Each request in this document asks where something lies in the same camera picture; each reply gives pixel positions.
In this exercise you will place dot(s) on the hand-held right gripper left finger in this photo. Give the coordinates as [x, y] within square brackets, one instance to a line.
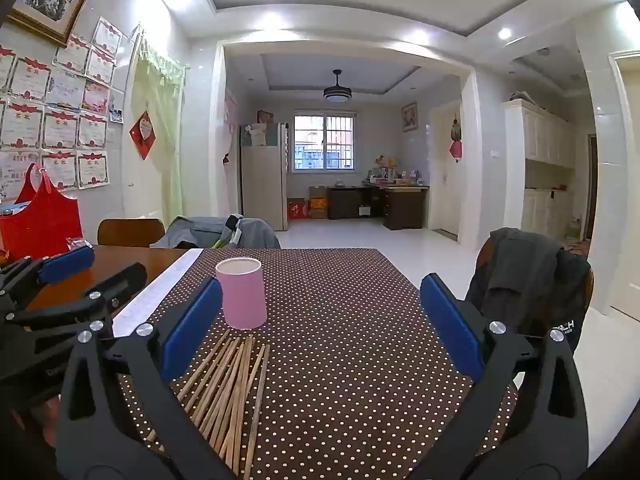
[192, 320]

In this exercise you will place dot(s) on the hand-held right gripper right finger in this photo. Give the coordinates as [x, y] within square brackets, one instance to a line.
[450, 320]

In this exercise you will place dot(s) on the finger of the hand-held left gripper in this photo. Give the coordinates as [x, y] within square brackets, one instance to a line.
[65, 262]
[125, 282]

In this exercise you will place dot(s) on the pink cup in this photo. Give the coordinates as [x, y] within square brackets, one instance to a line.
[242, 295]

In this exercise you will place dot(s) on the group of wooden chopsticks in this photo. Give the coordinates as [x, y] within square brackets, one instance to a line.
[235, 385]

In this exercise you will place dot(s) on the clear snack packet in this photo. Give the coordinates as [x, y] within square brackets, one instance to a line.
[79, 244]

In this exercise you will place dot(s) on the white paper strip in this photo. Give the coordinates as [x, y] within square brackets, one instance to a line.
[160, 285]

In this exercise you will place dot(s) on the red bag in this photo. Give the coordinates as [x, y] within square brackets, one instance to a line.
[45, 225]

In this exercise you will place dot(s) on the dark grey jacket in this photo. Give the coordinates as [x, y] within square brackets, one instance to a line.
[525, 275]

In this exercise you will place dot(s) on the brown polka-dot tablecloth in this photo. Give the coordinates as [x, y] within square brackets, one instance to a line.
[340, 335]

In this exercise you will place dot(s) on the dark wooden desk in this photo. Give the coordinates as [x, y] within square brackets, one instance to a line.
[405, 210]

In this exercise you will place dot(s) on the white door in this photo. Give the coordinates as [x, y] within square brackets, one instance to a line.
[445, 195]

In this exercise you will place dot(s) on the red diamond heart decoration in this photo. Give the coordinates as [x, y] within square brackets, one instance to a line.
[142, 135]

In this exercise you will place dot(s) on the beige refrigerator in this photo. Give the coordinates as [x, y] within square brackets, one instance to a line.
[262, 185]

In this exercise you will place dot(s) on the red cardboard box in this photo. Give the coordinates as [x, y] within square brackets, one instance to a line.
[297, 208]

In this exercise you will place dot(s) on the assorted desk clutter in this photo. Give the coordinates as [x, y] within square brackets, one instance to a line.
[395, 172]

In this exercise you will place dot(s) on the orange cardboard box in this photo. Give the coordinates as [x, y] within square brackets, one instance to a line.
[318, 208]

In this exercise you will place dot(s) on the white tall cabinet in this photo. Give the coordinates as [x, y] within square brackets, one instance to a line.
[537, 170]

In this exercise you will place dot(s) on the light green curtain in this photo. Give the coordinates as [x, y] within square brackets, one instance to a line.
[162, 110]

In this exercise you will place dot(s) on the brown cardboard box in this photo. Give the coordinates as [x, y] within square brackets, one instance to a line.
[318, 192]

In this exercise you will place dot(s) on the hanging gourd door decoration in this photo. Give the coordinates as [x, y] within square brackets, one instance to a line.
[455, 140]

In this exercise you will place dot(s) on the pink curtain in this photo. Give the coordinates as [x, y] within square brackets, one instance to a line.
[231, 120]

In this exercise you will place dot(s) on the box atop refrigerator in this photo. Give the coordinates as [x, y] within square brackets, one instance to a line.
[265, 117]

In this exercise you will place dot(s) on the barred window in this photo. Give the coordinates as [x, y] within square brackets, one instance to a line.
[324, 142]

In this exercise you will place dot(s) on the clutter atop white cabinet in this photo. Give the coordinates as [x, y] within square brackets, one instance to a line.
[522, 97]

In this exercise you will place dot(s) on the round ceiling fan lamp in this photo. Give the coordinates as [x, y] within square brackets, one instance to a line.
[337, 94]

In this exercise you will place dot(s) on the wall of award certificates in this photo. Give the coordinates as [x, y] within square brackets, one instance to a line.
[60, 130]

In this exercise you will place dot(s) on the small wall photo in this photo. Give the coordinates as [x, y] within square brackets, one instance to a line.
[116, 113]

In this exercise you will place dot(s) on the small framed wall picture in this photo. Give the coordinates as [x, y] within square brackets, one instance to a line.
[409, 117]

